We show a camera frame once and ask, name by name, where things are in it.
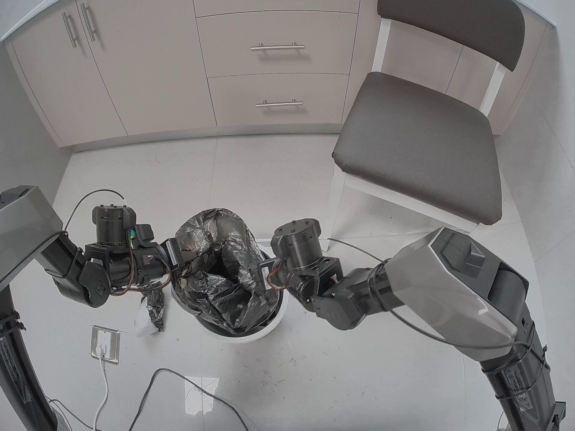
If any beige cabinet with drawers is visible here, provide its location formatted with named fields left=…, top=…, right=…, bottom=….
left=1, top=0, right=558, bottom=154

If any white trash bin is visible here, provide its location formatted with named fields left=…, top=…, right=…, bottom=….
left=170, top=239, right=291, bottom=344

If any black cable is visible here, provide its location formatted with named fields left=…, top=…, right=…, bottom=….
left=62, top=189, right=127, bottom=233
left=327, top=237, right=528, bottom=347
left=129, top=368, right=249, bottom=431

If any black plastic bag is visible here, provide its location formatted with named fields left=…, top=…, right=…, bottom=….
left=173, top=208, right=283, bottom=335

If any white power cable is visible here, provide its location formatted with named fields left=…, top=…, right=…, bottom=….
left=92, top=346, right=112, bottom=431

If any grey chair with white legs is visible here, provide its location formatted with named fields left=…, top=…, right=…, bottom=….
left=320, top=0, right=526, bottom=254

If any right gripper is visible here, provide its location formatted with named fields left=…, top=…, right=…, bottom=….
left=258, top=259, right=293, bottom=293

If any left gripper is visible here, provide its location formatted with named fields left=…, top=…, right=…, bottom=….
left=153, top=238, right=203, bottom=282

